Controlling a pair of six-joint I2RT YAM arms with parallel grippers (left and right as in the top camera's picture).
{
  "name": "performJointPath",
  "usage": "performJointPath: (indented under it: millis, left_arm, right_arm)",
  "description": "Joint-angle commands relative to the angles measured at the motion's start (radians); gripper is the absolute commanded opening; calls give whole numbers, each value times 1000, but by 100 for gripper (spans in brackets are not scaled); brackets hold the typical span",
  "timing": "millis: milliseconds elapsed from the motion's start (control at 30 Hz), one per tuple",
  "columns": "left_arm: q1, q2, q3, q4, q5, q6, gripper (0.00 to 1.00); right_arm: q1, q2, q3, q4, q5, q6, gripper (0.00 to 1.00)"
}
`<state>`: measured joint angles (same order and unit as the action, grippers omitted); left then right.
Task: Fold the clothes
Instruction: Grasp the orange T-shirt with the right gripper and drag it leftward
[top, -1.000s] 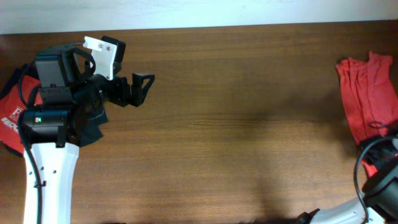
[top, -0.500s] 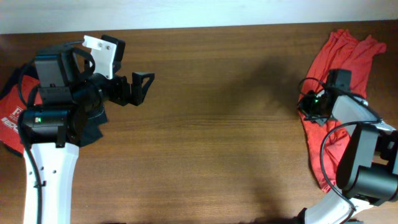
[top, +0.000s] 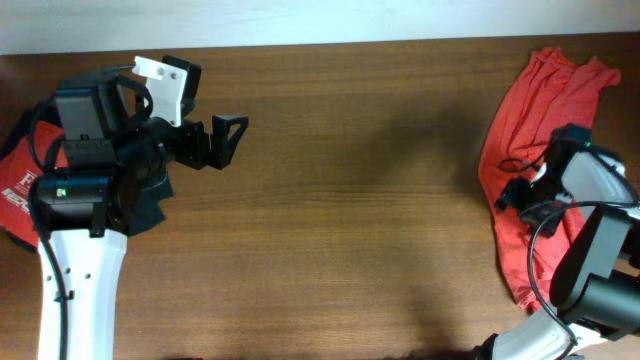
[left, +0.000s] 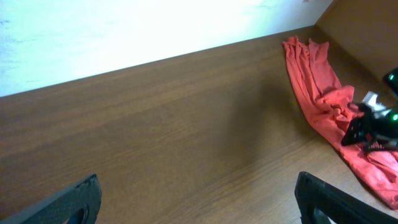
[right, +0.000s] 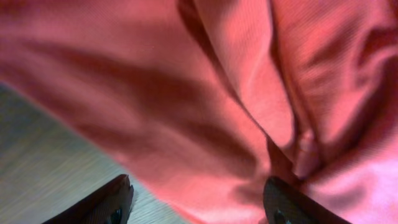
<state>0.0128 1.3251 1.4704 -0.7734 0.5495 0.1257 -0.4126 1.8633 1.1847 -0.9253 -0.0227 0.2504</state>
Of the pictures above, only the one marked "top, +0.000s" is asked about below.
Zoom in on orange McKinney Boyd soccer t-shirt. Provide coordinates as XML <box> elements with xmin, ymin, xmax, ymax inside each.
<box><xmin>478</xmin><ymin>47</ymin><xmax>622</xmax><ymax>313</ymax></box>

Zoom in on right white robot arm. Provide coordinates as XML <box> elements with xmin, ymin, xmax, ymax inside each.
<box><xmin>470</xmin><ymin>124</ymin><xmax>639</xmax><ymax>360</ymax></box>

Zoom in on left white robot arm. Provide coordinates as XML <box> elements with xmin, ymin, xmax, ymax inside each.
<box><xmin>28</xmin><ymin>69</ymin><xmax>249</xmax><ymax>359</ymax></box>

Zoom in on folded dark navy garment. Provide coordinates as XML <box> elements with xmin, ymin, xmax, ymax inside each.
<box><xmin>0</xmin><ymin>107</ymin><xmax>175</xmax><ymax>251</ymax></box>

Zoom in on folded red Fram t-shirt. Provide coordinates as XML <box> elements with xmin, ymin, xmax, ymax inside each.
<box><xmin>1</xmin><ymin>124</ymin><xmax>42</xmax><ymax>252</ymax></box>

